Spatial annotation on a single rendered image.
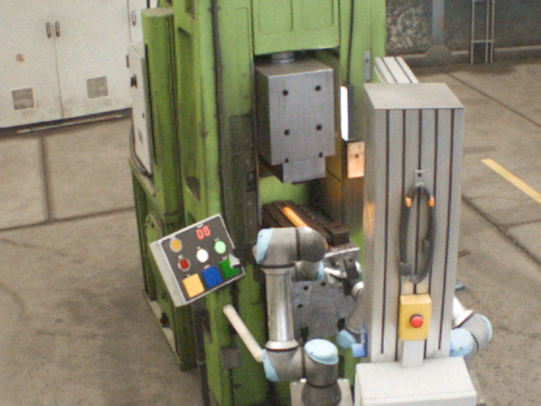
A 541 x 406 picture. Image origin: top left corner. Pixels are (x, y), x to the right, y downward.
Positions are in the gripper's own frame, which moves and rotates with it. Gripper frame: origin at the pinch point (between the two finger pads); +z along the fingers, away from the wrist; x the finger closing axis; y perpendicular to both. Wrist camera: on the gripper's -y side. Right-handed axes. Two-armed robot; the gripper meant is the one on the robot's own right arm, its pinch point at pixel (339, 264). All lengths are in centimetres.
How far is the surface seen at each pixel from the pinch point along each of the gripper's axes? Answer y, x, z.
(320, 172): -29.4, 5.2, 30.7
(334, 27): -92, 20, 45
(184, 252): -12, -63, 14
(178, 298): 3, -69, 5
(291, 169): -33.1, -8.5, 30.7
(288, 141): -46, -9, 31
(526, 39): 71, 550, 582
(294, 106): -62, -6, 31
